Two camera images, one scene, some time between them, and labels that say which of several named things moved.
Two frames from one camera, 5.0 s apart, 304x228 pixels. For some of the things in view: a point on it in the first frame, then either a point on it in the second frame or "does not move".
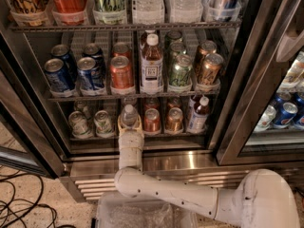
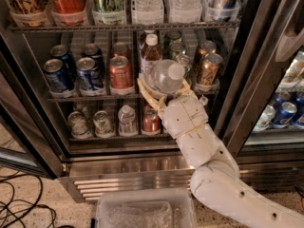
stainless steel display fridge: [215, 72] does not move
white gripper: [131, 141] → [183, 115]
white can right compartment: [267, 118] does not move
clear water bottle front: [129, 116] → [166, 76]
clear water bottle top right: [185, 3] does not move
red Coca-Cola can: [69, 3] does not move
